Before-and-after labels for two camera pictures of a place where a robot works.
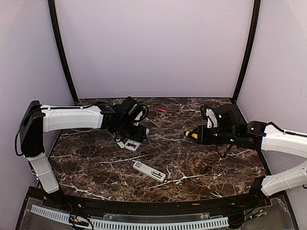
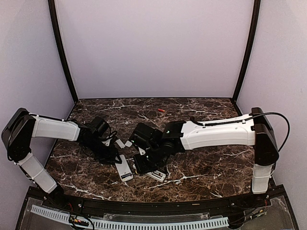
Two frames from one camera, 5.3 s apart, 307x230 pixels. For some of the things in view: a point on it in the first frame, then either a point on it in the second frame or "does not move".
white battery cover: [121, 144] does not move
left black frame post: [52, 7] does not move
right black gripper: [203, 140] to [141, 168]
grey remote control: [131, 144] to [123, 169]
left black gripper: [139, 136] to [110, 156]
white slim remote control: [149, 171] does not move
